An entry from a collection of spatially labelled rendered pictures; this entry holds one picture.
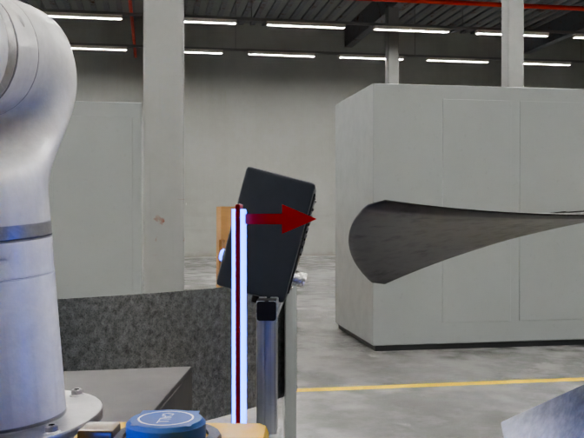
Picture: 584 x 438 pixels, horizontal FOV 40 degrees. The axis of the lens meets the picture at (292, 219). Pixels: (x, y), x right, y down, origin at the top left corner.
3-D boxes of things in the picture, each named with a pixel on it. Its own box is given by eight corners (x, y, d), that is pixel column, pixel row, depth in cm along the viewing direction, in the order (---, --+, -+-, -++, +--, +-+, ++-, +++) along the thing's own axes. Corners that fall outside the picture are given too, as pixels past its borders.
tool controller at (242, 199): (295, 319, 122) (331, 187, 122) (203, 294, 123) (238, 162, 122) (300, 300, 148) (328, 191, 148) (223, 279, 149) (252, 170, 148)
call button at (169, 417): (199, 461, 38) (199, 425, 38) (116, 461, 39) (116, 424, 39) (210, 437, 42) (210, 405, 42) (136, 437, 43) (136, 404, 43)
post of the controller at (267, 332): (276, 434, 117) (276, 300, 117) (255, 434, 117) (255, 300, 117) (277, 429, 120) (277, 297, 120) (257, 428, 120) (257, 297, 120)
